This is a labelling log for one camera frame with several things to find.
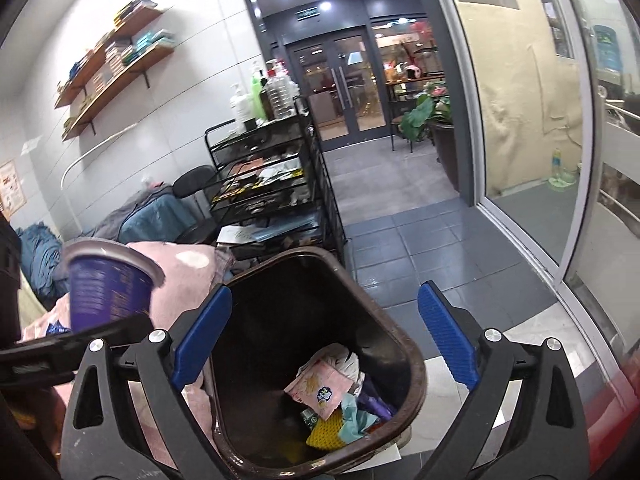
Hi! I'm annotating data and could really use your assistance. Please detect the group of bottles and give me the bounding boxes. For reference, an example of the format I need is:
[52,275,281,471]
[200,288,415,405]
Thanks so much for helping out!
[227,59,301,126]

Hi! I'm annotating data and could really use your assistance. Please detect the black stool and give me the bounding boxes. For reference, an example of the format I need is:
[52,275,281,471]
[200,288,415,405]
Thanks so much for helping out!
[172,165,221,246]

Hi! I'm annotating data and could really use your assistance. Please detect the black wire cart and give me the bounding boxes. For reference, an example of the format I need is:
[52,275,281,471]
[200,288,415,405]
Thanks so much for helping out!
[204,95,346,261]

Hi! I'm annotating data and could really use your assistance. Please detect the light teal wrapper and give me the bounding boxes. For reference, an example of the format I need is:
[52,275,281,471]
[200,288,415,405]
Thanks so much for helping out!
[340,394,376,443]

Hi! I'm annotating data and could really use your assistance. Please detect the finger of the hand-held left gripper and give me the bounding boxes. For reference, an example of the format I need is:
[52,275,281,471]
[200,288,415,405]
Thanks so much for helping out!
[0,314,153,387]

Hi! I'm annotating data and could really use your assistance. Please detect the purple paper cup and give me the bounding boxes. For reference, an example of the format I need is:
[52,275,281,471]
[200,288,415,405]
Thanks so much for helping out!
[64,240,166,335]

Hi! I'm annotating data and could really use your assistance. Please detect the dark plant pot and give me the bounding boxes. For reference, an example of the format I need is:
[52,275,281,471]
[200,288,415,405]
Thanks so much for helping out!
[432,122,461,193]

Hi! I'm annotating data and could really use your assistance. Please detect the wall shelves with books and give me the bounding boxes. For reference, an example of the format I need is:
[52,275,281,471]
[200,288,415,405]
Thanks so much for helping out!
[64,30,176,131]

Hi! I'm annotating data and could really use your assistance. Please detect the pink packet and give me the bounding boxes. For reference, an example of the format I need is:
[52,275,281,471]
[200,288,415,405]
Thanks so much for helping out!
[284,357,357,421]

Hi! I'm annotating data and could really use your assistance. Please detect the blue bedding pile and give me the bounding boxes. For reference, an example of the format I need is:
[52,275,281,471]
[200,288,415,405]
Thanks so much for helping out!
[15,222,68,306]

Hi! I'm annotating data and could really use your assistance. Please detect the purple plastic bag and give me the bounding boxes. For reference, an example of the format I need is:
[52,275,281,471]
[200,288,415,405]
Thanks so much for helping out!
[357,377,398,421]

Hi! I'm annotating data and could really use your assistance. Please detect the green potted plant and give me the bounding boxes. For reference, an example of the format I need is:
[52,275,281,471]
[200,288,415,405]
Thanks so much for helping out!
[400,82,453,143]

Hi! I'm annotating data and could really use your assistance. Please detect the dark brown trash bin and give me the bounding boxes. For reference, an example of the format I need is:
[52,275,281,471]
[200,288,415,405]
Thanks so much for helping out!
[207,246,427,478]

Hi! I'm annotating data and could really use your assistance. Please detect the glass double door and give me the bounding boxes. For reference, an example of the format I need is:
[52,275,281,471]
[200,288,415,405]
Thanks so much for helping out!
[287,30,391,143]

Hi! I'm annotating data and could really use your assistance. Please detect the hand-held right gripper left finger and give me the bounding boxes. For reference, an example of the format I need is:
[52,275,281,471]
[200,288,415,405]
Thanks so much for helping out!
[59,285,233,480]

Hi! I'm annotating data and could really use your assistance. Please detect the wooden wall shelf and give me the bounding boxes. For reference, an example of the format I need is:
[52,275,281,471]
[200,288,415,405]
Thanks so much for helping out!
[54,7,166,109]
[62,46,176,140]

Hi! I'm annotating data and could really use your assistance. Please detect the white floor lamp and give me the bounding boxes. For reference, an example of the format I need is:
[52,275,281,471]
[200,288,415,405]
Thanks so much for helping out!
[60,127,151,241]

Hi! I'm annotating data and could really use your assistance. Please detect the yellow foam net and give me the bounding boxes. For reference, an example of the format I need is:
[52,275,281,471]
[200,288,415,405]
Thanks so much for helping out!
[305,407,351,453]

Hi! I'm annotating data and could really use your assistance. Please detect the grey massage bed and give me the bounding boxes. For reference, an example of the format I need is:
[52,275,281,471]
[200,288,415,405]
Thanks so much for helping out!
[75,182,201,246]

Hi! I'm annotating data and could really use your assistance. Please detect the wall poster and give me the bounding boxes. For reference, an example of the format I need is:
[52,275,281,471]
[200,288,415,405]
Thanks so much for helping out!
[0,160,27,211]

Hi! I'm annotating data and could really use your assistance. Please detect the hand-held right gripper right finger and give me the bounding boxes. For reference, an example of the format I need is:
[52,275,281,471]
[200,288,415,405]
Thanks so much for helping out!
[417,281,587,480]

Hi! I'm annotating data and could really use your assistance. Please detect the pink printed blanket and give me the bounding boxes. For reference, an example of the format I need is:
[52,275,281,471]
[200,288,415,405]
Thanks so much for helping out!
[17,241,236,461]

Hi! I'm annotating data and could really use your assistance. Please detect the row of books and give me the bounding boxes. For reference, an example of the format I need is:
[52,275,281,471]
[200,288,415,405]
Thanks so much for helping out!
[56,0,158,101]

